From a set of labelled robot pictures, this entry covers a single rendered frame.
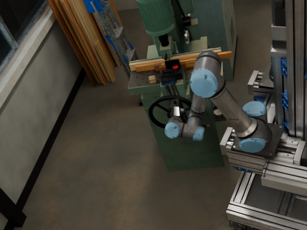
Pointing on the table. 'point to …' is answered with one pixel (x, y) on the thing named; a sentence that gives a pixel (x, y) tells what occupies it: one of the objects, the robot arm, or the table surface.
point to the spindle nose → (164, 39)
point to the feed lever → (186, 21)
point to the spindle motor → (156, 16)
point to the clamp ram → (172, 63)
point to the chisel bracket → (167, 49)
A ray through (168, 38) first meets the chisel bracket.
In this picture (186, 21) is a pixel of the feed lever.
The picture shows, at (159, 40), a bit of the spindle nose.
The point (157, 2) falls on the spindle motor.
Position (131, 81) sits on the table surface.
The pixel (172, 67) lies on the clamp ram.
